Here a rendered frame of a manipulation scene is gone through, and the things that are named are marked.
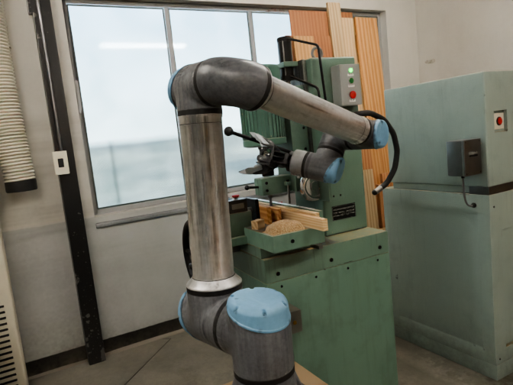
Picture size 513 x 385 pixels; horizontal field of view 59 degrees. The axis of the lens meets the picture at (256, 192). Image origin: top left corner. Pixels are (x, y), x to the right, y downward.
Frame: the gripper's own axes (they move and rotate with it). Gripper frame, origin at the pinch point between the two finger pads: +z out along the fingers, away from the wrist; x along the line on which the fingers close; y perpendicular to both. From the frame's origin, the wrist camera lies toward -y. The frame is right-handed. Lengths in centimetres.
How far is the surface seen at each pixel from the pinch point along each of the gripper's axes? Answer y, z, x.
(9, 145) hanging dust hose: -14, 137, 19
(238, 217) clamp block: -8.1, -0.9, 23.4
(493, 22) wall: -202, -69, -162
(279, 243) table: 1.9, -22.6, 28.1
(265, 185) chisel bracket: -17.9, -3.9, 8.4
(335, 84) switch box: -21.6, -20.1, -37.4
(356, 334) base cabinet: -42, -49, 56
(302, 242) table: -5.0, -28.5, 25.9
